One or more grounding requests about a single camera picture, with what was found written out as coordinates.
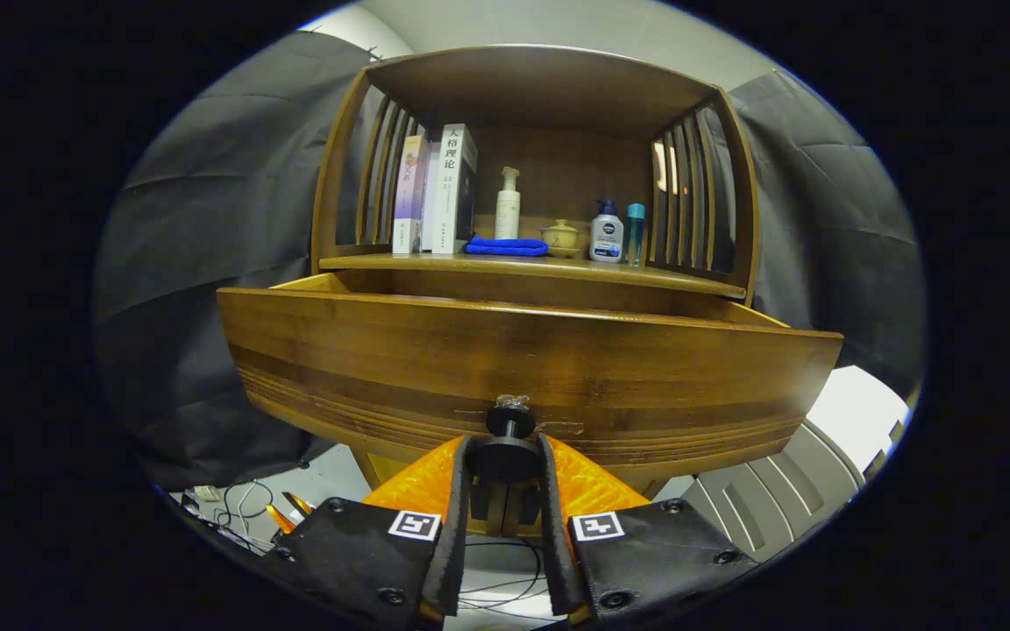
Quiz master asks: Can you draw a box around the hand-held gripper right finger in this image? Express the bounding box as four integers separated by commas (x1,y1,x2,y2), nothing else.
536,434,760,625

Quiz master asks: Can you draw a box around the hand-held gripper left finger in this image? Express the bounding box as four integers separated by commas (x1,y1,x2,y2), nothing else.
264,434,475,627

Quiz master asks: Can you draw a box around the black drawer knob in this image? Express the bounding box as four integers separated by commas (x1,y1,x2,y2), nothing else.
468,401,545,485

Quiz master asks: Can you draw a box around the brown wooden drawer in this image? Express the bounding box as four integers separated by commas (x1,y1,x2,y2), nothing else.
217,270,845,492

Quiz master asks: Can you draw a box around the wooden countertop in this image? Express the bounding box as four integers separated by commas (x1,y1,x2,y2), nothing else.
318,252,747,301

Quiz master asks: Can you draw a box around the brown wooden cabinet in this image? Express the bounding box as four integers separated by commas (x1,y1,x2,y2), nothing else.
308,44,762,527

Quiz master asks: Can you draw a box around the grey ribbed plastic panel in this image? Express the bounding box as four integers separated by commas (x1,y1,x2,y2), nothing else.
680,419,865,564

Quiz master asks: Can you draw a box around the blue folded cloth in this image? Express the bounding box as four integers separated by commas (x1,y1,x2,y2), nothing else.
465,235,549,258

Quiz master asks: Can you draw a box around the white lotion bottle blue cap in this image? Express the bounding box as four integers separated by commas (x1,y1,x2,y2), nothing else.
589,200,625,264

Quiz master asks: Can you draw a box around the beige lidded teacup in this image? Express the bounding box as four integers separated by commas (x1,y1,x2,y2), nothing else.
540,219,582,259

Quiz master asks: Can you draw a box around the white flat panel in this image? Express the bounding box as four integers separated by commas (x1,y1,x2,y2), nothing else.
806,365,911,474

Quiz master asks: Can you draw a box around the slim teal bottle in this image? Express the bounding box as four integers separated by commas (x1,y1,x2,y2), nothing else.
626,203,646,267

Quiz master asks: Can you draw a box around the white pump bottle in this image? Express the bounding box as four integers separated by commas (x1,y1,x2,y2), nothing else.
494,167,522,241

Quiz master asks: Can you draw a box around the thick white book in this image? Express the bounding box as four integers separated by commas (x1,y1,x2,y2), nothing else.
431,124,479,255

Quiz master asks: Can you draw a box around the purple book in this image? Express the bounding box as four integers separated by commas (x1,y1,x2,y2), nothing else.
392,134,434,256

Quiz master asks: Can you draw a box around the black floor cable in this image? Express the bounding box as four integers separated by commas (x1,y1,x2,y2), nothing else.
461,536,550,614

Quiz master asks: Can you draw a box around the white floor cable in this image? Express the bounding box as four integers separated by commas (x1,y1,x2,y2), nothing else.
211,480,278,549

